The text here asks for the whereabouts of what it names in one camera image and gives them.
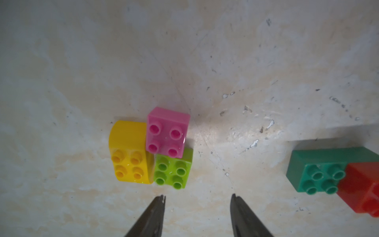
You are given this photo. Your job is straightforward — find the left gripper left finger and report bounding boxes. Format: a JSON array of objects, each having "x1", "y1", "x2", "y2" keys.
[{"x1": 125, "y1": 195, "x2": 166, "y2": 237}]

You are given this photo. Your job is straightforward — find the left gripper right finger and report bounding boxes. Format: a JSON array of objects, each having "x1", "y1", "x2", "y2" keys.
[{"x1": 230, "y1": 194, "x2": 273, "y2": 237}]

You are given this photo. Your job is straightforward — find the light green small lego brick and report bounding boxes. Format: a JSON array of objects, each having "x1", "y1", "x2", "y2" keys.
[{"x1": 154, "y1": 148, "x2": 193, "y2": 190}]

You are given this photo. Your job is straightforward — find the yellow lego brick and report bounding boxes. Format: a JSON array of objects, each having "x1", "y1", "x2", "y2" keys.
[{"x1": 109, "y1": 120, "x2": 155, "y2": 184}]

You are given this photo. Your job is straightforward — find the dark green long lego brick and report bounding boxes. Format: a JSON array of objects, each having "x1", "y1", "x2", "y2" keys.
[{"x1": 286, "y1": 147, "x2": 379, "y2": 195}]

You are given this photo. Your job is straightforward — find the pink small lego brick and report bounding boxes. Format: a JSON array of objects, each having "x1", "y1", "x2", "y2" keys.
[{"x1": 146, "y1": 107, "x2": 190, "y2": 159}]

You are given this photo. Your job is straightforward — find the red small lego brick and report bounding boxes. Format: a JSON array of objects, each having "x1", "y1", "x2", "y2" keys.
[{"x1": 337, "y1": 162, "x2": 379, "y2": 218}]

